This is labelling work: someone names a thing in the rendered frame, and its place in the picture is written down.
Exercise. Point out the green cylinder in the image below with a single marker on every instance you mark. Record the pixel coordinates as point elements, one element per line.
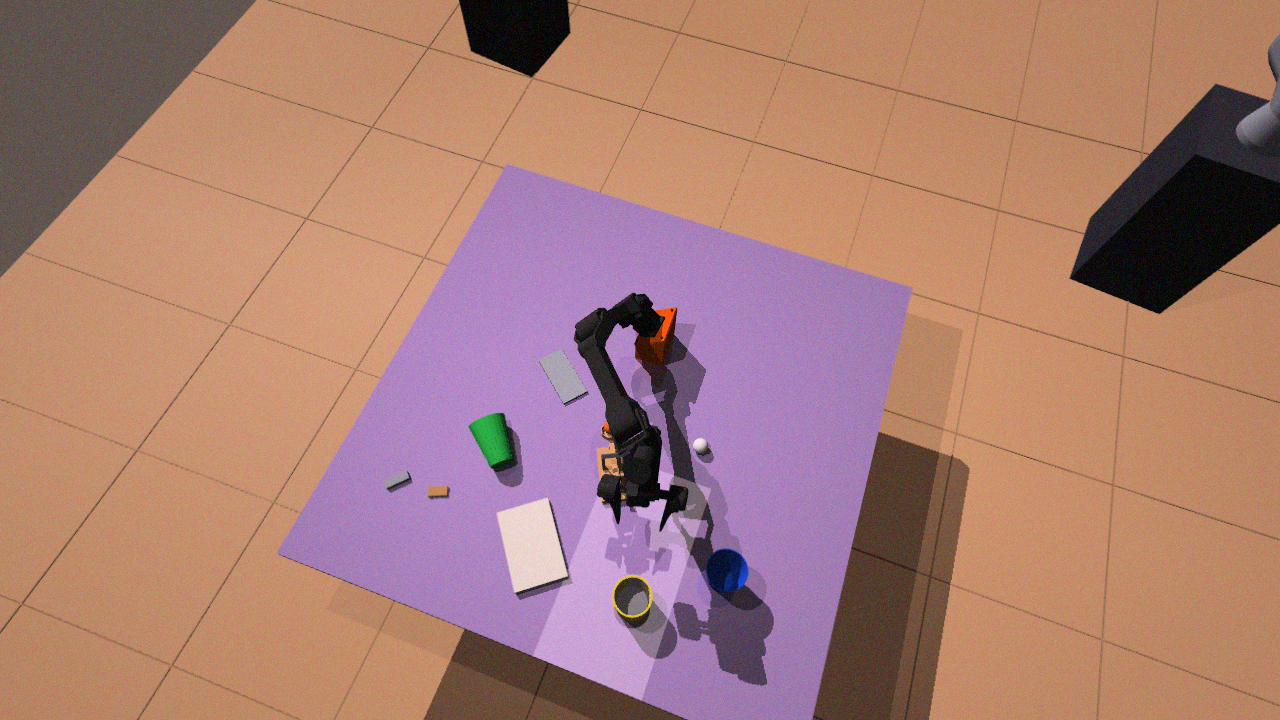
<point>491,434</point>

